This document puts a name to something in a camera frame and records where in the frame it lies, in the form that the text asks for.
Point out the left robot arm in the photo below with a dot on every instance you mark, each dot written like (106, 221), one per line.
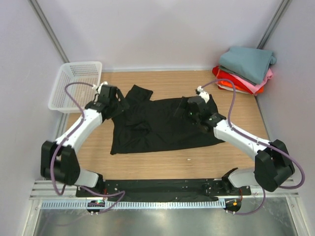
(59, 161)

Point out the folded teal t shirt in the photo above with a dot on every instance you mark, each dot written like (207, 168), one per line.
(251, 63)

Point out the folded orange t shirt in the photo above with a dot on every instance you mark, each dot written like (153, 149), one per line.
(239, 87)

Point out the white plastic basket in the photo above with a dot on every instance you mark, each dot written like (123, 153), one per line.
(73, 80)

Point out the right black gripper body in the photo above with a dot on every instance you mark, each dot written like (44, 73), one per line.
(193, 117)

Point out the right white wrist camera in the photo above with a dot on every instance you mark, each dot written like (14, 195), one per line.
(203, 94)

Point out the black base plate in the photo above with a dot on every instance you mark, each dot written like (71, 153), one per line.
(173, 190)

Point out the white slotted cable duct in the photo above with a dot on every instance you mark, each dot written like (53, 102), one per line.
(99, 205)

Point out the folded grey t shirt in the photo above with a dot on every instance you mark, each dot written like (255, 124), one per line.
(234, 73)

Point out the folded red t shirt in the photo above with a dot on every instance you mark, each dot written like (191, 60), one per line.
(219, 74)

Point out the folded pink t shirt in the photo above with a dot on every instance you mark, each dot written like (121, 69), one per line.
(268, 76)

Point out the black t shirt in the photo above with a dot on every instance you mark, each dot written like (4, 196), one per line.
(150, 126)

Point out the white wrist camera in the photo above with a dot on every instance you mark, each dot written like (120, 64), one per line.
(97, 89)
(203, 94)

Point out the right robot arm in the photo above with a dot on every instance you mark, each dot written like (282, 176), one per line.
(272, 167)

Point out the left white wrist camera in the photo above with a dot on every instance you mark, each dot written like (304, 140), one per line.
(97, 89)

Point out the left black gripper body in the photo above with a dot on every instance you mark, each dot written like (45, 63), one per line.
(116, 106)

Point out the folded white t shirt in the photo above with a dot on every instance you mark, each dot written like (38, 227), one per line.
(231, 89)

